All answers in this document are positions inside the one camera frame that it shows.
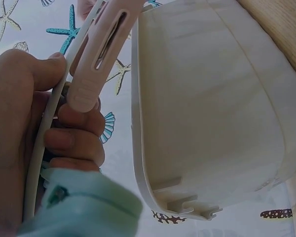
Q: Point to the white curved plastic hanger frame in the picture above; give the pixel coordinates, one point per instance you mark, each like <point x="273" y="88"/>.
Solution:
<point x="45" y="138"/>

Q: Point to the pink plastic clothes clip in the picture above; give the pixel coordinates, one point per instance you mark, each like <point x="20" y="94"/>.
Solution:
<point x="98" y="56"/>

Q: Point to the mint green plastic clothes clip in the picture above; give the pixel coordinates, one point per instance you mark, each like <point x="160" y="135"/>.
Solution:
<point x="88" y="212"/>

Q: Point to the person's left hand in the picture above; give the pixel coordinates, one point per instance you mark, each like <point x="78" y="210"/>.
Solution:
<point x="12" y="118"/>

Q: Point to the white plastic box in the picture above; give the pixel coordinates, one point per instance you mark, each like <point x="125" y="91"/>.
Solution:
<point x="207" y="111"/>

